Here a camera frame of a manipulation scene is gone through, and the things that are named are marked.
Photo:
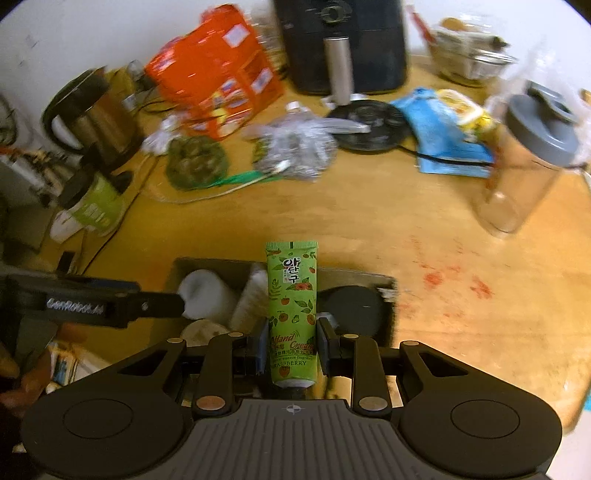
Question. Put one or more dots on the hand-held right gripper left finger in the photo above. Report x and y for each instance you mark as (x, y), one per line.
(262, 350)

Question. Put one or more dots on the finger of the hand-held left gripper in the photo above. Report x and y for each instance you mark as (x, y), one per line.
(159, 304)

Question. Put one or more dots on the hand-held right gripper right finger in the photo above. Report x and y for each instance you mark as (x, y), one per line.
(322, 348)

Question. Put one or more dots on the dark round tin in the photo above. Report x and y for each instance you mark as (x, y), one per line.
(351, 309)

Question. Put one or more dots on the white plastic jar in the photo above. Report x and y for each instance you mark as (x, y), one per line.
(207, 295)

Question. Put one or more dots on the bag of cotton swabs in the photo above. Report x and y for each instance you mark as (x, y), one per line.
(251, 295)

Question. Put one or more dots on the green hand cream tube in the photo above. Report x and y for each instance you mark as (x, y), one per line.
(291, 300)

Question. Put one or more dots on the brown cardboard box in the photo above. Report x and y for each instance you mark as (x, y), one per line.
(351, 275)

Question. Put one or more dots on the person's left hand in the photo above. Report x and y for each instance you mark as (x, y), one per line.
(9, 367)

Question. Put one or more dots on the black phone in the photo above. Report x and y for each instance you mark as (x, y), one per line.
(67, 262)

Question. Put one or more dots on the white paper packet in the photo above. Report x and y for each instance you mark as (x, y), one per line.
(62, 228)

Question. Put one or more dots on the green-label jar with black lid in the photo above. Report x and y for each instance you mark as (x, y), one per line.
(92, 207)

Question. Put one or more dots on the small black disc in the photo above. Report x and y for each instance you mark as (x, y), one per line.
(122, 181)

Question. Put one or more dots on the green net bag of fruit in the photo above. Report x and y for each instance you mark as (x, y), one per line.
(196, 161)

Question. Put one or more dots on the white knotted plastic bag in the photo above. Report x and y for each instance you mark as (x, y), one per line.
(159, 138)

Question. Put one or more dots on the steel electric kettle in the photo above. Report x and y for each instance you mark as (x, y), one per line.
(97, 120)

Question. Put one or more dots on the clear bag of dried herbs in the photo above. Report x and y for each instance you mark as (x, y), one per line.
(295, 147)

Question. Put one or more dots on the blue snack packet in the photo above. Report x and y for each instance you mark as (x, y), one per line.
(457, 168)
(434, 124)

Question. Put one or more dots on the black round kettle base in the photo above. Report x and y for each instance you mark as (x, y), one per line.
(374, 127)

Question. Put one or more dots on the orange snack bag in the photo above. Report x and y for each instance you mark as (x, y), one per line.
(217, 78)

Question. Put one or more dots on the shaker bottle with grey lid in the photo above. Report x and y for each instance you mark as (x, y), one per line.
(526, 161)

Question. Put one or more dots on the yellow snack packet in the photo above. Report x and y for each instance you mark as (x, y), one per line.
(466, 110)

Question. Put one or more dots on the dark blue air fryer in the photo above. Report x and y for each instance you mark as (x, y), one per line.
(341, 41)

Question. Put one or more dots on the glass bowl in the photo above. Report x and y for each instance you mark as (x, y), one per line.
(466, 60)

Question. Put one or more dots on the red spatula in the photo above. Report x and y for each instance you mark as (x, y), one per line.
(420, 25)

